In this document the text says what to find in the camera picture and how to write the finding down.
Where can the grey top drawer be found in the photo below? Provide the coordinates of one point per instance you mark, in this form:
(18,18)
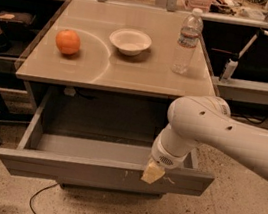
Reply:
(100,142)

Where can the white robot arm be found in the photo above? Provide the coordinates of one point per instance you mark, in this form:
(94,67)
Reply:
(193,121)

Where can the grey drawer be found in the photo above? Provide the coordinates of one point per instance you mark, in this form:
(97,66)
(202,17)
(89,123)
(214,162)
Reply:
(121,191)
(100,142)

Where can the orange fruit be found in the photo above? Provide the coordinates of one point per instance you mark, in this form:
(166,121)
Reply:
(68,42)

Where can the grey drawer cabinet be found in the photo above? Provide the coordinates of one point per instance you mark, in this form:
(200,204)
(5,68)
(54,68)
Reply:
(98,69)

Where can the grey bottom drawer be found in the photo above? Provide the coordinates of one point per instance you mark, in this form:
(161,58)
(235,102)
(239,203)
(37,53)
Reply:
(121,191)

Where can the clear plastic water bottle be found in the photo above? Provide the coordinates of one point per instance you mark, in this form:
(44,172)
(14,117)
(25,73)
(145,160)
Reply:
(189,34)

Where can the white bowl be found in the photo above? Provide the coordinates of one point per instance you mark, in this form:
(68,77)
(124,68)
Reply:
(130,41)

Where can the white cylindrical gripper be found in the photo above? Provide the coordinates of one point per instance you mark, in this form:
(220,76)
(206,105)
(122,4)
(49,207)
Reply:
(166,157)

